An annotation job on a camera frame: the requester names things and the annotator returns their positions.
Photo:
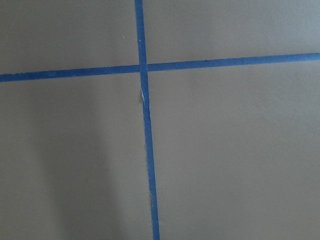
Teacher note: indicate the brown paper table cover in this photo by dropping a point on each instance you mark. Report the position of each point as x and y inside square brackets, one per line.
[236, 148]

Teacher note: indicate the long blue tape strip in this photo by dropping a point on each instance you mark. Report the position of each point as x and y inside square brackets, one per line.
[144, 84]

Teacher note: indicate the crossing blue tape strip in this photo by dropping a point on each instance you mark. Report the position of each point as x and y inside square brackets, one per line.
[156, 67]

